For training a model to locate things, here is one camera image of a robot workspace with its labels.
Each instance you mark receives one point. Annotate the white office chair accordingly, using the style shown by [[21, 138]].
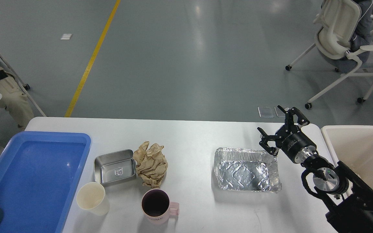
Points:
[[339, 20]]

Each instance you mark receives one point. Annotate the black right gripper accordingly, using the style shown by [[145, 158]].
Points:
[[295, 142]]

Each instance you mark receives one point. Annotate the beige plastic bin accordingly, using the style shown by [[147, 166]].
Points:
[[353, 145]]

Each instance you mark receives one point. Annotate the seated person in jeans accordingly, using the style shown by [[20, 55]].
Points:
[[360, 37]]

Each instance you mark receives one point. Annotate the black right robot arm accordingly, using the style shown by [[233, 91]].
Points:
[[347, 197]]

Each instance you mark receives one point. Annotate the brown paper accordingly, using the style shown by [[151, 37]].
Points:
[[151, 164]]

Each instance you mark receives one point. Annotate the person in black shirt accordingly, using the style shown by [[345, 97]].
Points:
[[15, 101]]

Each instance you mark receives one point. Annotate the small stainless steel tray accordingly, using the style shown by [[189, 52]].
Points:
[[114, 168]]

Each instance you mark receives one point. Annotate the pink mug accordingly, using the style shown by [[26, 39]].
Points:
[[157, 207]]

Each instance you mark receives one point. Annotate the blue plastic tray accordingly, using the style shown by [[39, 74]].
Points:
[[39, 175]]

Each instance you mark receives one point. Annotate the aluminium foil container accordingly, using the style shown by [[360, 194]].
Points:
[[247, 170]]

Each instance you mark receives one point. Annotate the white paper cup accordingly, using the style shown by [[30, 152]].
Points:
[[92, 198]]

